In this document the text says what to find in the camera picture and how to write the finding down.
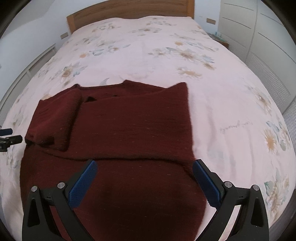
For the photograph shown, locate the right wall switch plate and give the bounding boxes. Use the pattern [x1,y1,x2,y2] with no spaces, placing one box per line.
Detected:
[206,18,216,25]

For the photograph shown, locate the left wall switch plate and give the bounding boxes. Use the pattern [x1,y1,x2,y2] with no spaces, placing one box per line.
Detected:
[60,32,68,39]

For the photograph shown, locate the floral pink bed sheet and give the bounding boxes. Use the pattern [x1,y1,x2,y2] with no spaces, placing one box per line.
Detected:
[1,16,295,240]

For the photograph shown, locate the dark red knit sweater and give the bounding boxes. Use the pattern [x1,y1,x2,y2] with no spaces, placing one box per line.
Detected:
[20,80,206,240]

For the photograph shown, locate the white wardrobe right side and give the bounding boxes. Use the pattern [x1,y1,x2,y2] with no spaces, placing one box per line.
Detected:
[218,0,295,141]

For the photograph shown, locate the wooden headboard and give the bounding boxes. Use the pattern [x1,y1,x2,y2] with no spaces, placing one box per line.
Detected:
[67,0,195,33]

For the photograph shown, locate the right wooden nightstand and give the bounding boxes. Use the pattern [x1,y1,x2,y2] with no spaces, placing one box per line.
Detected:
[207,33,229,49]

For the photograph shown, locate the wall switch plate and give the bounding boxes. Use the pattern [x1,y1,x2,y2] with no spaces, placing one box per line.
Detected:
[206,18,216,25]
[60,32,68,39]

